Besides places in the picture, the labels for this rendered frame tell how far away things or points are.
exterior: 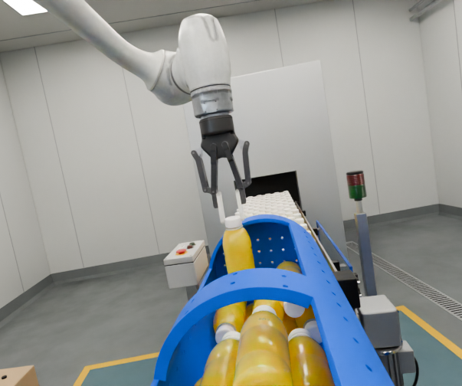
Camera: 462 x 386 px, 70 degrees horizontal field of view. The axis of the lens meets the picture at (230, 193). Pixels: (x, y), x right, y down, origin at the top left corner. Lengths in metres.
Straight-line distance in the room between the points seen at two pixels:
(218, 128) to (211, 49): 0.16
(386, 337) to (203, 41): 0.97
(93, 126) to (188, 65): 4.59
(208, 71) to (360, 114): 4.83
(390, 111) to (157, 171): 3.61
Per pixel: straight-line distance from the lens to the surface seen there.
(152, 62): 0.85
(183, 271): 1.12
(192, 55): 0.73
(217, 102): 0.71
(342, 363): 0.31
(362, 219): 1.35
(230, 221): 0.74
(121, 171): 5.14
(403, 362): 1.28
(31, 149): 5.62
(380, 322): 1.16
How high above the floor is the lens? 1.39
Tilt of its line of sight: 6 degrees down
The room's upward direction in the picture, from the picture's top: 10 degrees counter-clockwise
